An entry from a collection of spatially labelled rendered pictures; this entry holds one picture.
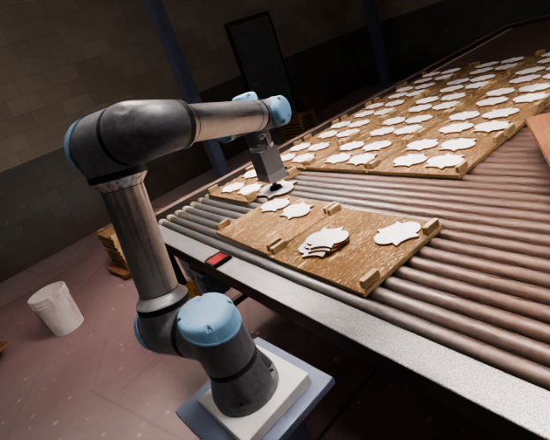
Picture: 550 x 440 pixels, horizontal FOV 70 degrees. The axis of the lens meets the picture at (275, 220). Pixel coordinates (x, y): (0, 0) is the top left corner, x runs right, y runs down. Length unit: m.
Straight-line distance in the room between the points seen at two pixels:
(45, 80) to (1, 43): 0.60
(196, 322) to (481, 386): 0.52
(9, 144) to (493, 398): 5.87
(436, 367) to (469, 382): 0.06
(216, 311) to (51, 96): 5.62
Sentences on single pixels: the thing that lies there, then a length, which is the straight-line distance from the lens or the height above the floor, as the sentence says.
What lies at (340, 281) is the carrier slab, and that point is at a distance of 1.06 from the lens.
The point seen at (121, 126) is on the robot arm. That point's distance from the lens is 0.74.
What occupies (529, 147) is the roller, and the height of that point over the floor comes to 0.92.
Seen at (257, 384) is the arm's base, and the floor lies 0.94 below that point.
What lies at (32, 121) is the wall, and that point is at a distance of 6.16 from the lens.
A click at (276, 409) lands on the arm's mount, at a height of 0.90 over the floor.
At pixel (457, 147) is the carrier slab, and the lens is 1.75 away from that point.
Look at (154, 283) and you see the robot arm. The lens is 0.86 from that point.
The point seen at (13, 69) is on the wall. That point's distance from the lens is 6.23.
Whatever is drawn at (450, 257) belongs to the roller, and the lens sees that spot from 1.10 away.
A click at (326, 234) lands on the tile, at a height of 0.97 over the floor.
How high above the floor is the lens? 1.53
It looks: 23 degrees down
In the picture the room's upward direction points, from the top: 20 degrees counter-clockwise
